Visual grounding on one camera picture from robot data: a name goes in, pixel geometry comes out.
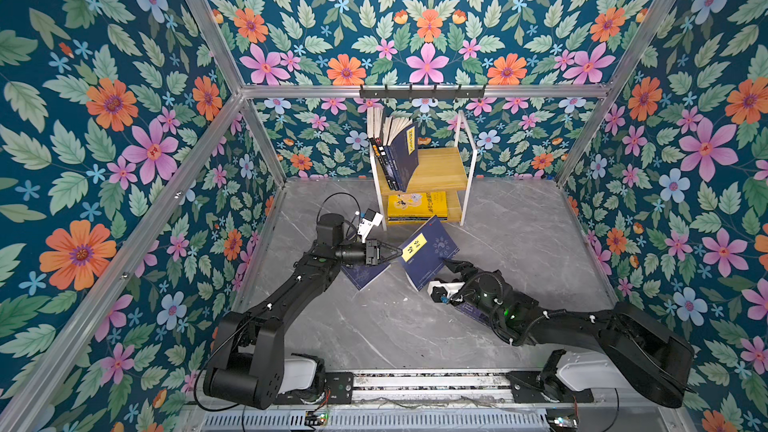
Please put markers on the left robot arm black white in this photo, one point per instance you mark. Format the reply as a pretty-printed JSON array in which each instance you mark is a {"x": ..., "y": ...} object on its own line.
[{"x": 248, "y": 365}]

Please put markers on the navy book Yuewei label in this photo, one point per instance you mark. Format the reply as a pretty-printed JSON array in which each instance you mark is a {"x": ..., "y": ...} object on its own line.
[{"x": 403, "y": 150}]

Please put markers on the aluminium frame corner post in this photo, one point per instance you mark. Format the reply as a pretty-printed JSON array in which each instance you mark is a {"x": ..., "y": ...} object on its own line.
[
  {"x": 211, "y": 33},
  {"x": 658, "y": 11}
]

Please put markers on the aluminium front rail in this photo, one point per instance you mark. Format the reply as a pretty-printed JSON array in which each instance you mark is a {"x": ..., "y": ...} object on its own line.
[{"x": 446, "y": 385}]

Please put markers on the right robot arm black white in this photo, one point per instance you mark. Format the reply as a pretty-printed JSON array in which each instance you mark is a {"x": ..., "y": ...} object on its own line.
[{"x": 655, "y": 361}]

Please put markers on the aluminium frame left diagonal bar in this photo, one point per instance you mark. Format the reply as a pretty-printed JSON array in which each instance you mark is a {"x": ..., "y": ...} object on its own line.
[{"x": 67, "y": 347}]

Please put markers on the navy book large yellow label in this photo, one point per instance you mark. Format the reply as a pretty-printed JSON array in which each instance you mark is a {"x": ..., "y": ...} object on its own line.
[{"x": 423, "y": 253}]

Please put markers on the black Murphy's law book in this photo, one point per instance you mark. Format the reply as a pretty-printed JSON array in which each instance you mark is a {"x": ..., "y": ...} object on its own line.
[{"x": 374, "y": 118}]

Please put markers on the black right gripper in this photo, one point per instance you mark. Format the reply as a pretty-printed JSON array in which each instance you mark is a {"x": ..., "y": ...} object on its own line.
[{"x": 463, "y": 268}]

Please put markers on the white metal wooden book shelf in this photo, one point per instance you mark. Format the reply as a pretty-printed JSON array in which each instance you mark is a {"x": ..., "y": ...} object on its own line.
[{"x": 440, "y": 169}]

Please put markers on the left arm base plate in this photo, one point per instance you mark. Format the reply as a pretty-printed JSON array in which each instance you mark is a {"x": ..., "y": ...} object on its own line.
[{"x": 334, "y": 388}]

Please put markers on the aluminium frame corner post left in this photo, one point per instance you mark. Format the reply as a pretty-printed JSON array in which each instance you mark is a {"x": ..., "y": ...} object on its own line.
[{"x": 211, "y": 33}]

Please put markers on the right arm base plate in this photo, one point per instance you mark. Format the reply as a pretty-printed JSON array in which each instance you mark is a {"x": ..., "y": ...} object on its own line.
[{"x": 537, "y": 386}]

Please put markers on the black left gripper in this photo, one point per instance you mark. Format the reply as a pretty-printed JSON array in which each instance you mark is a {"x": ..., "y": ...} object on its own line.
[{"x": 372, "y": 250}]

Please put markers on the grey hook rail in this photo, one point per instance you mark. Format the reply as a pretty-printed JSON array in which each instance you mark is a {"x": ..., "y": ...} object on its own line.
[{"x": 438, "y": 92}]

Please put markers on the aluminium frame corner post right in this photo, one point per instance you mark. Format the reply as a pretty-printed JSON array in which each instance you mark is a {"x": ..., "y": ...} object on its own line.
[{"x": 658, "y": 11}]

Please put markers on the aluminium frame horizontal back bar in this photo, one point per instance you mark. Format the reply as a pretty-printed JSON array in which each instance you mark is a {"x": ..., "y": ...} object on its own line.
[{"x": 524, "y": 91}]

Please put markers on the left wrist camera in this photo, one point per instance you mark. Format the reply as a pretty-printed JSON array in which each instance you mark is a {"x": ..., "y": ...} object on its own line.
[{"x": 368, "y": 221}]

